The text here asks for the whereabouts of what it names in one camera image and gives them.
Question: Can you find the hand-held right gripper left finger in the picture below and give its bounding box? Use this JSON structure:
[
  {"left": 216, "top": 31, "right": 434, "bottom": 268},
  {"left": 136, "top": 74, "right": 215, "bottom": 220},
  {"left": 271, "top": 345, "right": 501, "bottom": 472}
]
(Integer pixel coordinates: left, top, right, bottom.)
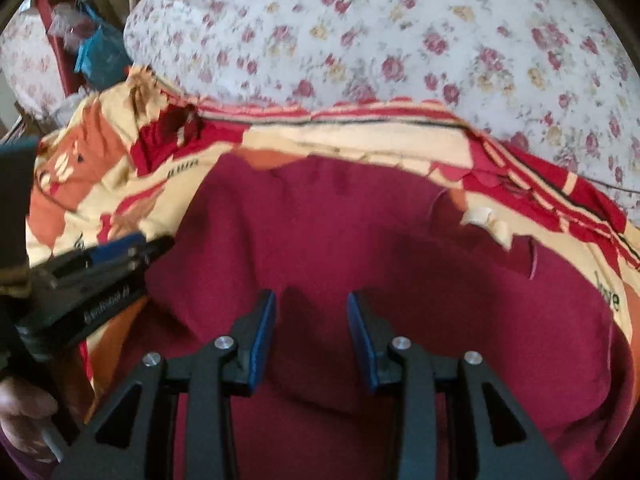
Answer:
[{"left": 52, "top": 289, "right": 277, "bottom": 480}]

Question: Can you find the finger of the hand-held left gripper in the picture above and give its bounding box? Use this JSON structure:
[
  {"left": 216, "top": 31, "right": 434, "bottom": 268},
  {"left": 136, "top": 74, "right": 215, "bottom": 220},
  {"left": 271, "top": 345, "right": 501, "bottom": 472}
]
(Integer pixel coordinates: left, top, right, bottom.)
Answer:
[
  {"left": 47, "top": 232, "right": 147, "bottom": 281},
  {"left": 62, "top": 236, "right": 175, "bottom": 301}
]

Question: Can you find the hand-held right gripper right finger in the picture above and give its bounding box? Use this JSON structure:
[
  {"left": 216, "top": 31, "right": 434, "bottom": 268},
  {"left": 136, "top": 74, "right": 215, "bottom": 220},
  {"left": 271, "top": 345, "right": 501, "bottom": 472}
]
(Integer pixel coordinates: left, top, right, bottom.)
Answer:
[{"left": 346, "top": 290, "right": 569, "bottom": 480}]

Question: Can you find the maroon garment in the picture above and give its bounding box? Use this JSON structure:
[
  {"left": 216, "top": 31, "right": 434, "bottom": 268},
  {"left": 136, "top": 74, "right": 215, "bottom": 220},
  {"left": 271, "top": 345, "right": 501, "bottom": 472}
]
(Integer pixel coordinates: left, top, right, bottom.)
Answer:
[{"left": 87, "top": 152, "right": 637, "bottom": 480}]

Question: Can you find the person's left hand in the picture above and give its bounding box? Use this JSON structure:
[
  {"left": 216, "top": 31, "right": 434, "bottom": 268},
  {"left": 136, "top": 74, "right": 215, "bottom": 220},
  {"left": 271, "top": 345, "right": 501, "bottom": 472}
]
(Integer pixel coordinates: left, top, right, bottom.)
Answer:
[{"left": 0, "top": 377, "right": 60, "bottom": 461}]

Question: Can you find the red orange cream patterned blanket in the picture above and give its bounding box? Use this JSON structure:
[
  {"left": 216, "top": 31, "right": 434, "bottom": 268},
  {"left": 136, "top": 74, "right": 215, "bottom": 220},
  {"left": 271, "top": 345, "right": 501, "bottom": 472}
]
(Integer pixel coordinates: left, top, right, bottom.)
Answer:
[{"left": 25, "top": 65, "right": 640, "bottom": 413}]

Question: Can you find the blue plastic bag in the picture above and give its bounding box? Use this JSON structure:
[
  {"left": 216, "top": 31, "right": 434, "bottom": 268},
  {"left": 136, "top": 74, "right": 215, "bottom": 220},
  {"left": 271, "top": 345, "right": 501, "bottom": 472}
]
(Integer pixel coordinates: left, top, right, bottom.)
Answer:
[{"left": 75, "top": 24, "right": 132, "bottom": 86}]

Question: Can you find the white floral cushion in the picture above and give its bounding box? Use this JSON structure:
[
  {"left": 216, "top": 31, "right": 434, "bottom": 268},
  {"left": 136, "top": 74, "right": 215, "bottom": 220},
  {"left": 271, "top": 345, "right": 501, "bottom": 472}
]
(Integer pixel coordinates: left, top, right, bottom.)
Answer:
[{"left": 0, "top": 10, "right": 66, "bottom": 121}]

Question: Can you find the white floral quilt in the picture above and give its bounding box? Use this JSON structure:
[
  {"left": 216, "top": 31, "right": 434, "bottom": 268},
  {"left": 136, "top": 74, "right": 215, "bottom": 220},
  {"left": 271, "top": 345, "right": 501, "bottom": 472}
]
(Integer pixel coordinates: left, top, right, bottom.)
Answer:
[{"left": 122, "top": 0, "right": 640, "bottom": 211}]

